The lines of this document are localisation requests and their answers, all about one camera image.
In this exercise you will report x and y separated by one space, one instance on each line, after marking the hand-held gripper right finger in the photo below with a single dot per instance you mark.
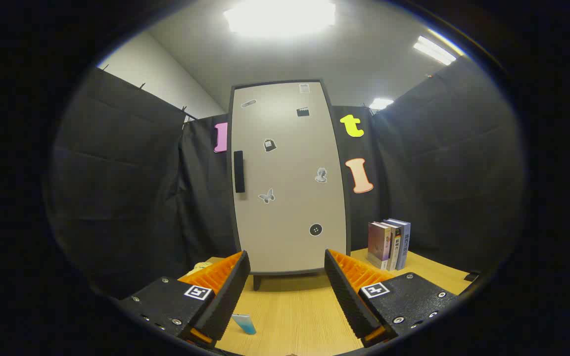
347 296

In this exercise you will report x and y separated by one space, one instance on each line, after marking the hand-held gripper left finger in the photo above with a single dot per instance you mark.
228 296

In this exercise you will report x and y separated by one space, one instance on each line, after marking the white and blue tube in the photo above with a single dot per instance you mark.
245 324

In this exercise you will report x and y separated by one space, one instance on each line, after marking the dark grey cabinet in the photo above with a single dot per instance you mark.
257 282

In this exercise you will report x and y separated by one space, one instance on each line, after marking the pale yellow object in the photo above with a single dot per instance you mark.
200 268

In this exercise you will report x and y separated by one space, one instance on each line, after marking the pink purple book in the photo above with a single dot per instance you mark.
378 242

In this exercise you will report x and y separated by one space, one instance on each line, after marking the white book with yellow spine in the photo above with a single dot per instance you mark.
395 247

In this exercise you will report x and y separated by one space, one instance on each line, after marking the grey blue book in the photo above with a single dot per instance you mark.
404 242

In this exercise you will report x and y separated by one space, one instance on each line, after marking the small black object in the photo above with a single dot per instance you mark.
472 276

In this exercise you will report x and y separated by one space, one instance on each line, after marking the small ceiling light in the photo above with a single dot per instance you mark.
381 103

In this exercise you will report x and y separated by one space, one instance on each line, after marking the long ceiling light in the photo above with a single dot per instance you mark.
433 50

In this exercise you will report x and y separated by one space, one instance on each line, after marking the large ceiling light panel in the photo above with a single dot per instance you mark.
280 17

